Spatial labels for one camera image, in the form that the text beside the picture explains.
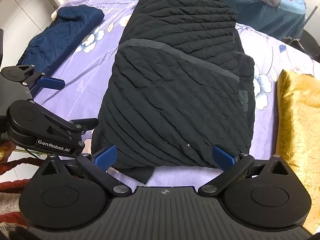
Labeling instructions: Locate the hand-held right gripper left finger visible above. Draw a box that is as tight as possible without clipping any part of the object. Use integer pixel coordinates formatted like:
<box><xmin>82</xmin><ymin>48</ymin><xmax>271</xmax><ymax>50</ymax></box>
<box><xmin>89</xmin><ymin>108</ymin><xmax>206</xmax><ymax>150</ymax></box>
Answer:
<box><xmin>37</xmin><ymin>144</ymin><xmax>132</xmax><ymax>197</ymax></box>

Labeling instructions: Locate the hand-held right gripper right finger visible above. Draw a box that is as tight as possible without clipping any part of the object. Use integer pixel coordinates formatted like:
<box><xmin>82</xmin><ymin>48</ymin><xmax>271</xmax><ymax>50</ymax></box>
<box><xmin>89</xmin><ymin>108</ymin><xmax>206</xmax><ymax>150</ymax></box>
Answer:
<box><xmin>199</xmin><ymin>144</ymin><xmax>292</xmax><ymax>197</ymax></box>

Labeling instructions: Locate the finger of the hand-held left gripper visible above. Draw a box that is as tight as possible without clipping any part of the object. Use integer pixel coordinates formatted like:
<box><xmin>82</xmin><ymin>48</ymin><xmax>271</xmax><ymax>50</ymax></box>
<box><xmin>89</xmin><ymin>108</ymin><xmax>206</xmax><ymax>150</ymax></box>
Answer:
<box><xmin>35</xmin><ymin>107</ymin><xmax>99</xmax><ymax>147</ymax></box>
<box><xmin>18</xmin><ymin>64</ymin><xmax>66</xmax><ymax>92</ymax></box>

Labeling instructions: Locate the black quilted jacket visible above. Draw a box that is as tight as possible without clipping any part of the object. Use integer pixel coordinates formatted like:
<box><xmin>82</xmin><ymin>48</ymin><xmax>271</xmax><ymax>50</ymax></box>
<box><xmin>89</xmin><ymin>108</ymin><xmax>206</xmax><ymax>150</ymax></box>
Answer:
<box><xmin>91</xmin><ymin>0</ymin><xmax>256</xmax><ymax>184</ymax></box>

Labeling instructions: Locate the purple floral bed sheet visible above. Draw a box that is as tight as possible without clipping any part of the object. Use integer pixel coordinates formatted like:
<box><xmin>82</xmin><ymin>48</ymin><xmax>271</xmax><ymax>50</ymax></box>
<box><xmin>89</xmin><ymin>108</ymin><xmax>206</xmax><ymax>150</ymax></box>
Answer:
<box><xmin>15</xmin><ymin>0</ymin><xmax>320</xmax><ymax>188</ymax></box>

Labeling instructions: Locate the navy blue garment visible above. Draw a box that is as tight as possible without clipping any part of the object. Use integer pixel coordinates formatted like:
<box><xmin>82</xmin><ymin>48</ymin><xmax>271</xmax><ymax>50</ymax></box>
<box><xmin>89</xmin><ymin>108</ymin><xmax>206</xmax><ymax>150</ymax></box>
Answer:
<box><xmin>17</xmin><ymin>5</ymin><xmax>105</xmax><ymax>77</ymax></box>

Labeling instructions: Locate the red knitted garment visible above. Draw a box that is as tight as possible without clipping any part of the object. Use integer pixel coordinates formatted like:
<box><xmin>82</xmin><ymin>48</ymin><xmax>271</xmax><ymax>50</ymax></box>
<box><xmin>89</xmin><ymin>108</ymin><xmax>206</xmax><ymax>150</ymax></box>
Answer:
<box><xmin>0</xmin><ymin>155</ymin><xmax>43</xmax><ymax>196</ymax></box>

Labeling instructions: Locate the gold velvet cloth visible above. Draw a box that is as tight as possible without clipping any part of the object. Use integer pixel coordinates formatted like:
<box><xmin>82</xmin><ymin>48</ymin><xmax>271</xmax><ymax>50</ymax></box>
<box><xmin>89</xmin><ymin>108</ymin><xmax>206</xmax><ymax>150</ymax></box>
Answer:
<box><xmin>275</xmin><ymin>69</ymin><xmax>320</xmax><ymax>236</ymax></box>

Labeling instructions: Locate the black chair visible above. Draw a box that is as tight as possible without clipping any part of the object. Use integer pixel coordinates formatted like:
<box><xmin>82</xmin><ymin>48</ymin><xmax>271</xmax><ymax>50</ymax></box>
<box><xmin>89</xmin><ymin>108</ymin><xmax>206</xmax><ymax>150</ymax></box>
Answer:
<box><xmin>282</xmin><ymin>29</ymin><xmax>320</xmax><ymax>64</ymax></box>

